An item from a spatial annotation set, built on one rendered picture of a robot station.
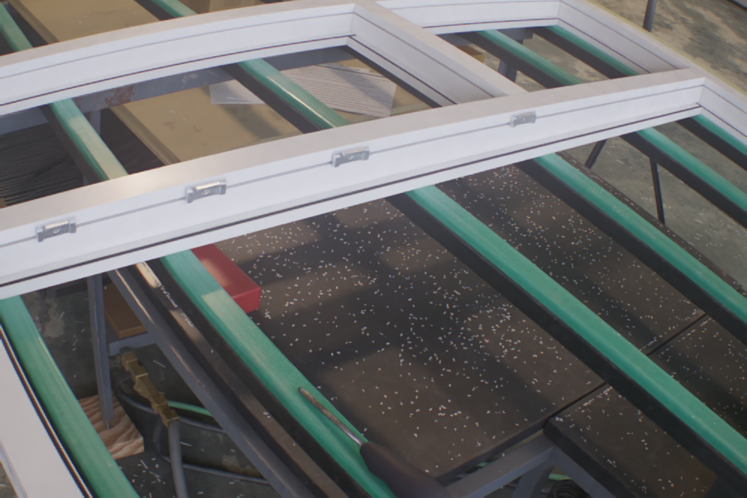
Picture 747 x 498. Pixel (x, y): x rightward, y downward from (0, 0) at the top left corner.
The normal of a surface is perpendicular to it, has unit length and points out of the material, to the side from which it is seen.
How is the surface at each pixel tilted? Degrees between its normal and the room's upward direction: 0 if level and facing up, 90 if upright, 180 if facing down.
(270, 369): 0
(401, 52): 90
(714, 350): 0
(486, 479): 0
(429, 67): 90
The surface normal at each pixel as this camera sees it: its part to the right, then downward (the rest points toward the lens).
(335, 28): 0.58, 0.50
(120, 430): 0.14, -0.84
